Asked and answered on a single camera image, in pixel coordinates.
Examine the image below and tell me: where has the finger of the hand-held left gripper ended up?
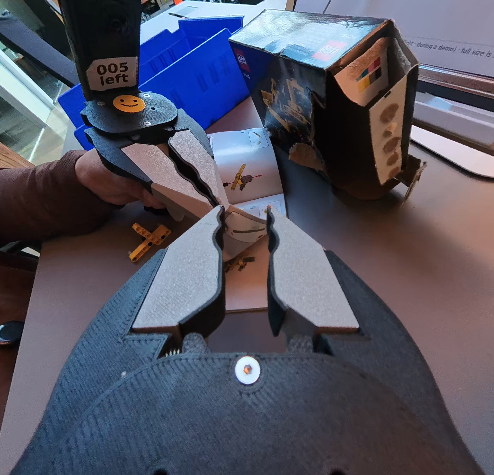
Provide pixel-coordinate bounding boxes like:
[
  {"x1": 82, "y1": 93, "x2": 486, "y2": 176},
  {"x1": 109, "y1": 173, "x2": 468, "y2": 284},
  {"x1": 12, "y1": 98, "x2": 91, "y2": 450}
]
[
  {"x1": 168, "y1": 129, "x2": 229, "y2": 209},
  {"x1": 121, "y1": 142, "x2": 218, "y2": 223}
]

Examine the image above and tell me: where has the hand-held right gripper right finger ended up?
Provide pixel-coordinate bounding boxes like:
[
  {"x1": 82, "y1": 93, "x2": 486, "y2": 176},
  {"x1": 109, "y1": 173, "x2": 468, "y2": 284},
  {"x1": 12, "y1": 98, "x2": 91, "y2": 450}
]
[{"x1": 266, "y1": 207, "x2": 360, "y2": 344}]

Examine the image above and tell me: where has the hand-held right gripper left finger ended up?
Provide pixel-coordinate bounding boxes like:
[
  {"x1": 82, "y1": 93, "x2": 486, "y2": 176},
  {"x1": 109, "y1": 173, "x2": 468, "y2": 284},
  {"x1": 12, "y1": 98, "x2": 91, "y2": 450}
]
[{"x1": 132, "y1": 205, "x2": 226, "y2": 340}]

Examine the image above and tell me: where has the white instruction booklet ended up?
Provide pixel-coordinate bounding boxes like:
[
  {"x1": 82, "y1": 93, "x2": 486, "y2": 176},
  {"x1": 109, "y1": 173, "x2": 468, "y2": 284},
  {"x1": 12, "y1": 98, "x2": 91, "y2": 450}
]
[{"x1": 206, "y1": 128, "x2": 288, "y2": 313}]

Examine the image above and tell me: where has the person's left forearm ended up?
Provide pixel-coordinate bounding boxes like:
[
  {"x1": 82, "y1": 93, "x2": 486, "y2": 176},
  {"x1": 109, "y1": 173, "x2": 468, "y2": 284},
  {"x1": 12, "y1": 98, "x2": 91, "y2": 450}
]
[{"x1": 0, "y1": 151, "x2": 116, "y2": 247}]

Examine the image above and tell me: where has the yellow lego beam assembly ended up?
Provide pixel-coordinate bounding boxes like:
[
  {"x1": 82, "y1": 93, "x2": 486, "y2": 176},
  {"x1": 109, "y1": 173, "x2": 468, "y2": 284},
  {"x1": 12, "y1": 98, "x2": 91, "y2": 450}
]
[{"x1": 128, "y1": 223, "x2": 171, "y2": 261}]

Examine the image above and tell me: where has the torn dark cardboard lego box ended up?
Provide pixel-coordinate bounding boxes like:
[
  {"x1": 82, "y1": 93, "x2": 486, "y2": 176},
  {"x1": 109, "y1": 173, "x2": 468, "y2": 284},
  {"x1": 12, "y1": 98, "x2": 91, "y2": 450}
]
[{"x1": 228, "y1": 9, "x2": 427, "y2": 206}]

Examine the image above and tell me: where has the person's left hand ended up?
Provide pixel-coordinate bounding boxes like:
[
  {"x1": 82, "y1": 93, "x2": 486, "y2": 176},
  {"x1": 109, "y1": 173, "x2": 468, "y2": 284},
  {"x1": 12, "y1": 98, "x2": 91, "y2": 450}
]
[{"x1": 75, "y1": 150, "x2": 167, "y2": 210}]

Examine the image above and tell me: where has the blue plastic bin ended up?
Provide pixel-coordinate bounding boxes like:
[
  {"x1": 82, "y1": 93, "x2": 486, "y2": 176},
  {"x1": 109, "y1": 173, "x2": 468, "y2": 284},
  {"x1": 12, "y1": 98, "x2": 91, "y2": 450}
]
[{"x1": 58, "y1": 15, "x2": 251, "y2": 151}]

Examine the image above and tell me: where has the black railing bar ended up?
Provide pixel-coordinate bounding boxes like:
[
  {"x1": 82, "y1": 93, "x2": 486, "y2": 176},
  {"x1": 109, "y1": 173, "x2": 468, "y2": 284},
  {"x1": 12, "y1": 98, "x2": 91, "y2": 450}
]
[{"x1": 0, "y1": 17, "x2": 78, "y2": 86}]

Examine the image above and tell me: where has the wooden ledge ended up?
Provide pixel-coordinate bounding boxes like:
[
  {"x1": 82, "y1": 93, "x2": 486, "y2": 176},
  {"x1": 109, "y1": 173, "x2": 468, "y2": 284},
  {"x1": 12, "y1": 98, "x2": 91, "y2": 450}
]
[{"x1": 0, "y1": 141, "x2": 35, "y2": 169}]

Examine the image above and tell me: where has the black round fob with strap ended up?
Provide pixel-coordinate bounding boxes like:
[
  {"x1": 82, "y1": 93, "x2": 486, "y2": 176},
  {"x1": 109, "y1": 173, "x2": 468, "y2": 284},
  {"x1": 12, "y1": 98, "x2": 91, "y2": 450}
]
[{"x1": 0, "y1": 321, "x2": 25, "y2": 345}]

